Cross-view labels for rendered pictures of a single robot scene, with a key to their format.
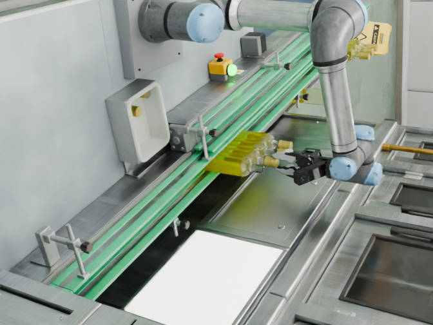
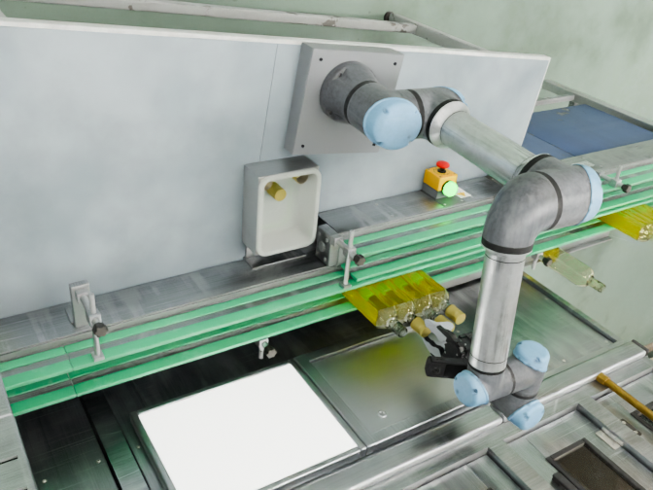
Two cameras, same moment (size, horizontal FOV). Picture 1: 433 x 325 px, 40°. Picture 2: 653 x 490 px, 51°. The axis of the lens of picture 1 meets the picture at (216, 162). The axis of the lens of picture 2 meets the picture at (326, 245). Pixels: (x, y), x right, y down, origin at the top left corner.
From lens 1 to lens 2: 0.57 m
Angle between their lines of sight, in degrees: 18
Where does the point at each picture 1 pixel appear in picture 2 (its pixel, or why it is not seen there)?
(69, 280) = (82, 353)
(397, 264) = not seen: outside the picture
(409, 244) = not seen: outside the picture
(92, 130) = (212, 194)
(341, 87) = (504, 286)
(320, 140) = (530, 325)
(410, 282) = not seen: outside the picture
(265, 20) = (467, 150)
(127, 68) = (290, 139)
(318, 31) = (501, 198)
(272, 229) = (368, 411)
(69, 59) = (207, 103)
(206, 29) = (386, 131)
